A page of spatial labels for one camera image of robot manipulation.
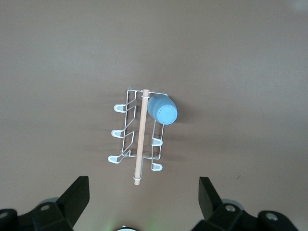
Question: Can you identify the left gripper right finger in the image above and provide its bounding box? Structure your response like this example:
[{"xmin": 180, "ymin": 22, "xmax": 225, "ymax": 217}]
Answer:
[{"xmin": 192, "ymin": 177, "xmax": 298, "ymax": 231}]

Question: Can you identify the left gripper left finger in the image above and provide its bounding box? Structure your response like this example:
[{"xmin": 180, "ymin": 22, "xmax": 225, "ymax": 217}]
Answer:
[{"xmin": 0, "ymin": 176, "xmax": 90, "ymax": 231}]

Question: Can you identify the blue plastic cup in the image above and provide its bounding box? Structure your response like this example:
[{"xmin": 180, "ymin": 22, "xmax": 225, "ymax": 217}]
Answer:
[{"xmin": 147, "ymin": 94, "xmax": 179, "ymax": 126}]

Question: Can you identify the brown table cover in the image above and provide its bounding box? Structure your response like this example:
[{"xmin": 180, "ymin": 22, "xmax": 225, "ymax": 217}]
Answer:
[{"xmin": 0, "ymin": 0, "xmax": 308, "ymax": 231}]

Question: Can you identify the white wire cup rack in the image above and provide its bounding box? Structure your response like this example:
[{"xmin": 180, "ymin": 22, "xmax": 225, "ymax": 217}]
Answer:
[{"xmin": 107, "ymin": 88, "xmax": 169, "ymax": 185}]

